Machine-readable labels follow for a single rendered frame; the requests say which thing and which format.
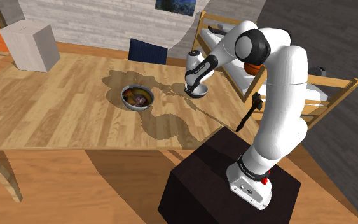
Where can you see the wooden table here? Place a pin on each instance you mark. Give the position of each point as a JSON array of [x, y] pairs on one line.
[[57, 102]]

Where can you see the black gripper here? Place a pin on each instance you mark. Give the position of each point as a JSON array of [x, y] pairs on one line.
[[191, 90]]

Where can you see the grey metal bowl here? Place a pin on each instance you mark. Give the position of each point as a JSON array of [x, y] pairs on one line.
[[128, 104]]

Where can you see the wooden frame shelf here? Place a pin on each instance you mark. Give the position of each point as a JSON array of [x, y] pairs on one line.
[[330, 85]]

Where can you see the dark robot stand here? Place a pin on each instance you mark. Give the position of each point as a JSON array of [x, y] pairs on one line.
[[197, 186]]

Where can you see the dark blue wall picture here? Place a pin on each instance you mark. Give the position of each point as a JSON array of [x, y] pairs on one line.
[[175, 6]]

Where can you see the white bowl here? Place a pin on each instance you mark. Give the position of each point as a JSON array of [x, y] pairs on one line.
[[203, 90]]

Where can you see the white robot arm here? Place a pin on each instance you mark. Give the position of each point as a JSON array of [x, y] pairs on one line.
[[285, 93]]

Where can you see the white cardboard box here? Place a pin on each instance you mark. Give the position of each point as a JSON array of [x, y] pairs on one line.
[[30, 46]]

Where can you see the black kitchen tool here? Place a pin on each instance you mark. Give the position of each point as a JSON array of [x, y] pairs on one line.
[[246, 116]]

